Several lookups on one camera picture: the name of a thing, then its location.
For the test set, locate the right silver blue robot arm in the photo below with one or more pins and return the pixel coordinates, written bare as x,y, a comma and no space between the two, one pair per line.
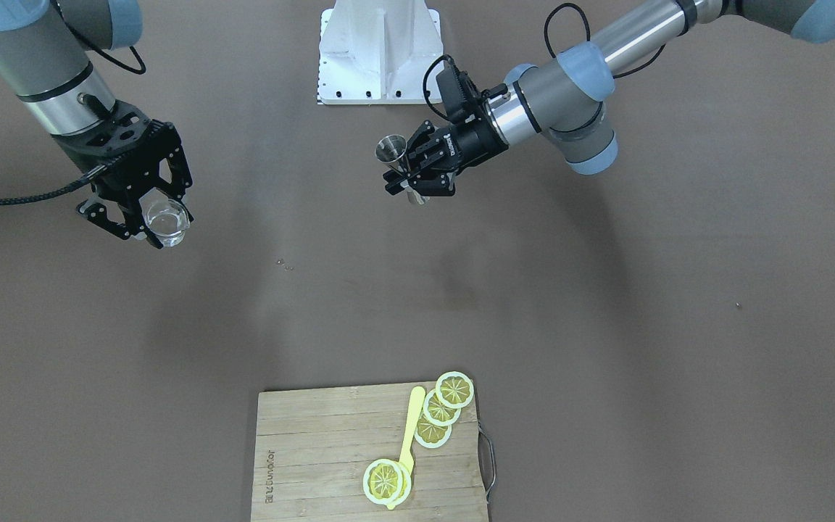
44,58

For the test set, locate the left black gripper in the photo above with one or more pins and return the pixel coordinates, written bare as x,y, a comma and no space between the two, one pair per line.
470,142

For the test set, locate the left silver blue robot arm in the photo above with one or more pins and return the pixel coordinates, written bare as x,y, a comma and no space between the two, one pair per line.
564,100

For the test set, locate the clear glass measuring cup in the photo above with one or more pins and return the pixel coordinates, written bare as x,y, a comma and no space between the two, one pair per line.
168,220

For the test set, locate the lemon slice near handle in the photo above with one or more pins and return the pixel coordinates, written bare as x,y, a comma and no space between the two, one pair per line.
455,389

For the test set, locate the wooden cutting board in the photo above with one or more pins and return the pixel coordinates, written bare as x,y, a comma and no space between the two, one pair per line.
313,446

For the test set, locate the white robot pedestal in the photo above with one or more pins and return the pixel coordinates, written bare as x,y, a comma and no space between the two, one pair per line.
377,52

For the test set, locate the lemon slice on pick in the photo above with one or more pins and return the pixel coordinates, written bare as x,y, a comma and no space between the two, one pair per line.
386,482

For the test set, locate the steel double jigger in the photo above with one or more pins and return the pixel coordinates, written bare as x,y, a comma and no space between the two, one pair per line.
392,152

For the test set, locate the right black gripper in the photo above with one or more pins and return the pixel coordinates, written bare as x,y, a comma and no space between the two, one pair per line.
78,154

